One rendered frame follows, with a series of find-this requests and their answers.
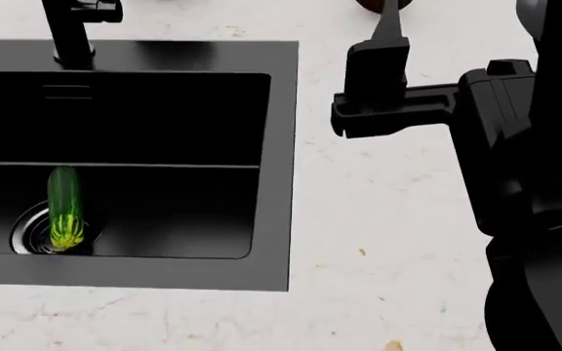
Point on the dark red round object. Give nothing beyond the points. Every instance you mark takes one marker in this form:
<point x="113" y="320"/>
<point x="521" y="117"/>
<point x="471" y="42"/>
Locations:
<point x="370" y="3"/>

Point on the round metal sink drain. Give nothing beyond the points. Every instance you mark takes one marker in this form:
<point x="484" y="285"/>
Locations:
<point x="29" y="228"/>

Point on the black sink faucet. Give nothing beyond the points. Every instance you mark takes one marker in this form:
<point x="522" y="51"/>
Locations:
<point x="70" y="33"/>

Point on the grey round object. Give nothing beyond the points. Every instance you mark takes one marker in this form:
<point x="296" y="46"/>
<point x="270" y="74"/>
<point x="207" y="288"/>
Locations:
<point x="530" y="14"/>

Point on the black rectangular kitchen sink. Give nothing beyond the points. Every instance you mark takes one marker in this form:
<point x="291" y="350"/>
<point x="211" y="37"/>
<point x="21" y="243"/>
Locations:
<point x="281" y="183"/>

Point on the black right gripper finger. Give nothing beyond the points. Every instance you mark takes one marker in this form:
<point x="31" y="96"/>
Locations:
<point x="378" y="69"/>

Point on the green cucumber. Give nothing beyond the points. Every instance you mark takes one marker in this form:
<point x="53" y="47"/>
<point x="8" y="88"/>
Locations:
<point x="65" y="204"/>

